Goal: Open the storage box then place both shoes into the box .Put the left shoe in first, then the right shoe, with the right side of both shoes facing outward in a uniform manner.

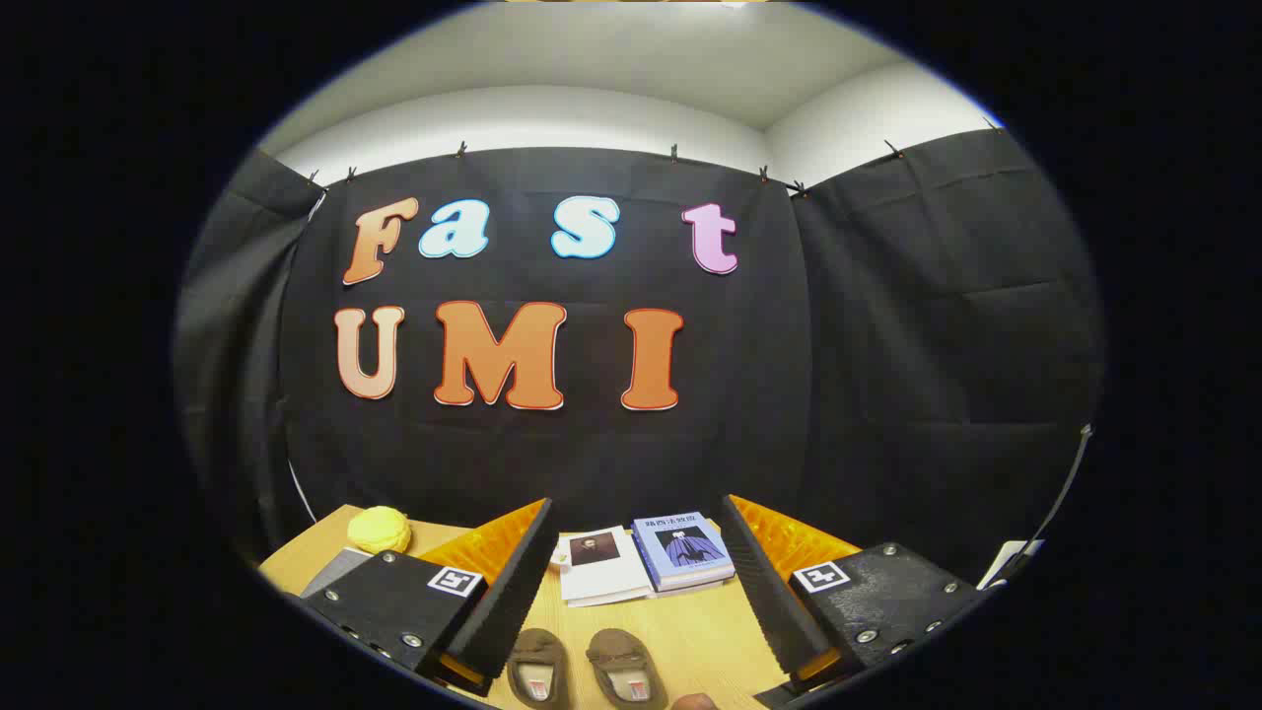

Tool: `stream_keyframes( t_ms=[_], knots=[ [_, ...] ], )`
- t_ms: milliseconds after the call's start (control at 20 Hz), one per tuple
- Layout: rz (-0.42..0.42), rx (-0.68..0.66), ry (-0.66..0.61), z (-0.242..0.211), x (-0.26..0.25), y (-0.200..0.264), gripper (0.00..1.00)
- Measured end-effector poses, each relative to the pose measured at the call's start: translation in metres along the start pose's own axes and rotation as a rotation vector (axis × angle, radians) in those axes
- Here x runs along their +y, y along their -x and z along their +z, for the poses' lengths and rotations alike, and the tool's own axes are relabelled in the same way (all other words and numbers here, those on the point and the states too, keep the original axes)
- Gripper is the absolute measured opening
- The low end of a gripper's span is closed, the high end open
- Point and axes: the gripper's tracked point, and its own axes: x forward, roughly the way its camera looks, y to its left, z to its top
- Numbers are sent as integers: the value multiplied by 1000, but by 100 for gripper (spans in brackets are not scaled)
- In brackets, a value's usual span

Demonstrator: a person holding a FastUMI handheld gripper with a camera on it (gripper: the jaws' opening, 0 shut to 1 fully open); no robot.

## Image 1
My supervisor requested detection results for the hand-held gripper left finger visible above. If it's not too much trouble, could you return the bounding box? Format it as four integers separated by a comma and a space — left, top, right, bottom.
301, 498, 560, 697

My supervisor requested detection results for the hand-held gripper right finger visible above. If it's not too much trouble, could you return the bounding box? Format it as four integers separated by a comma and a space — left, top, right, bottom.
718, 493, 987, 707

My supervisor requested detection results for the brown fuzzy shoe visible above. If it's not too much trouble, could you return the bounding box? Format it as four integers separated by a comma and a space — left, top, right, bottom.
587, 628, 669, 710
508, 628, 572, 710

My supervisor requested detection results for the beige fabric storage box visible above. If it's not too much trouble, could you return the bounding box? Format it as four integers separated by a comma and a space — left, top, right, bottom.
301, 547, 374, 599

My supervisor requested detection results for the blue book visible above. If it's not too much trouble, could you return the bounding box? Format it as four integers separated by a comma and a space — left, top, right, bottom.
631, 511, 736, 593

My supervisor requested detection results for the white book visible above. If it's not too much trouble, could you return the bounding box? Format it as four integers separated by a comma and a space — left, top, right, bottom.
557, 525, 655, 606

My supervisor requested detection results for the yellow plush ball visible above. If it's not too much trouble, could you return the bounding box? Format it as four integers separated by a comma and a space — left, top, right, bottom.
347, 506, 412, 554

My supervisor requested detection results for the white sheet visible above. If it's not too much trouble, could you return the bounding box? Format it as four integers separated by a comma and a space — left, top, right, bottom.
976, 537, 1046, 591

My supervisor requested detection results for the row of small black clips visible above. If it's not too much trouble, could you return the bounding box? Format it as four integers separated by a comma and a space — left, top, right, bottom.
308, 116, 1003, 198

